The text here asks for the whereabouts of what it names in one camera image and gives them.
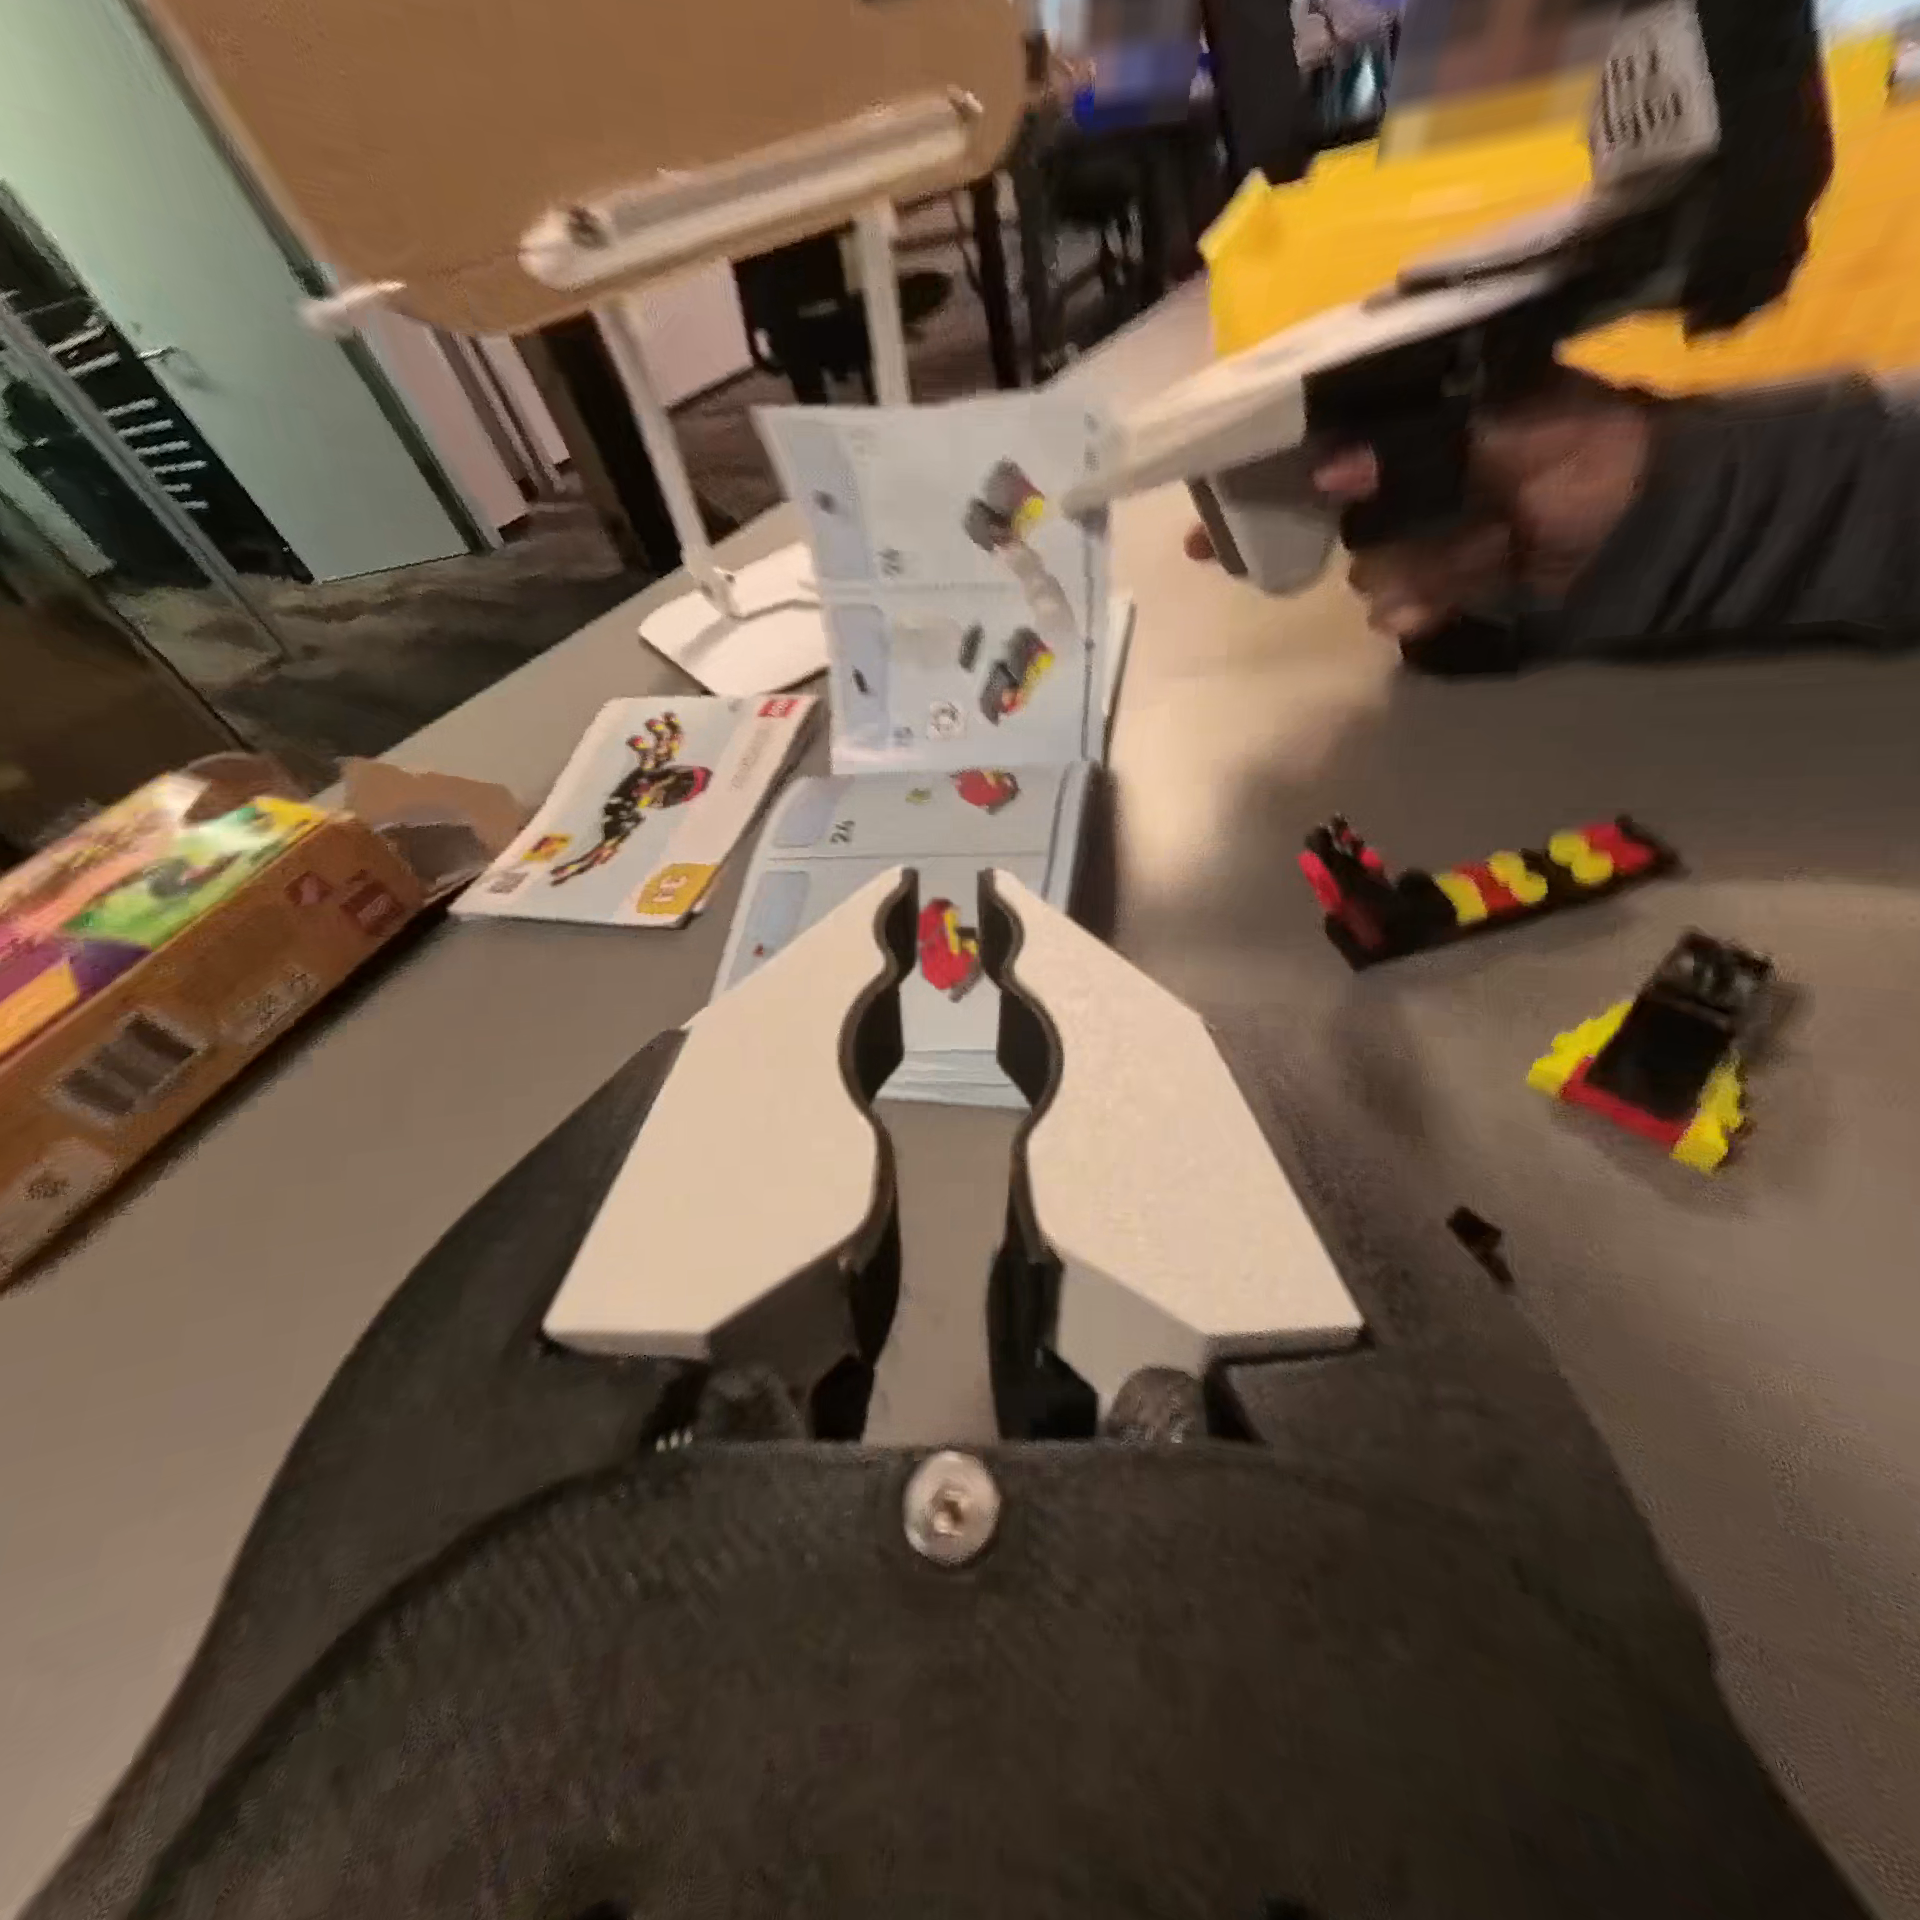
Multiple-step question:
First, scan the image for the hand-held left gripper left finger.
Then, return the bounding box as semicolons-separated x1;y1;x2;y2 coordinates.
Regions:
542;864;921;1440

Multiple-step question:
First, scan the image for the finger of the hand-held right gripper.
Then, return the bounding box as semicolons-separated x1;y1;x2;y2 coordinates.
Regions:
1058;222;1602;521

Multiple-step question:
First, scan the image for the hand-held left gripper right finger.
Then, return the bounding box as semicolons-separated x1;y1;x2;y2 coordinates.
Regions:
977;864;1367;1440

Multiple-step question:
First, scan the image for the yellow plastic bin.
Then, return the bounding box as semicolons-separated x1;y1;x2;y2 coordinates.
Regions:
1199;30;1920;400

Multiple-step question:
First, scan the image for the lego instruction booklet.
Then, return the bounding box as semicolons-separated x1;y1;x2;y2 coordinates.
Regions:
450;694;826;929
711;387;1136;1114

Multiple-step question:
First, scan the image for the yellow black wedge lego assembly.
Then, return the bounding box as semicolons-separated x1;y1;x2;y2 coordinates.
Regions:
1527;930;1798;1176

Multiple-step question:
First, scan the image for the person's right forearm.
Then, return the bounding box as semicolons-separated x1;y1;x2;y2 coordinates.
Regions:
1559;375;1920;670

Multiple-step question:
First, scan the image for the closed lego instruction booklet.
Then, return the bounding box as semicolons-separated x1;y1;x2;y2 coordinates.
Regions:
450;694;826;929

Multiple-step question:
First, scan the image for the long red yellow lego assembly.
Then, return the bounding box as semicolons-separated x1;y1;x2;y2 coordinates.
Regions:
1299;815;1682;971

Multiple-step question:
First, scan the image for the cardboard lego box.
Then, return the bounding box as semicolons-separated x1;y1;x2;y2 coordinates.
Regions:
0;755;529;1278

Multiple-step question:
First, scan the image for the person's right hand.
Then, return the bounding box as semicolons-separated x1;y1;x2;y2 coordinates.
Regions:
1183;393;1661;670

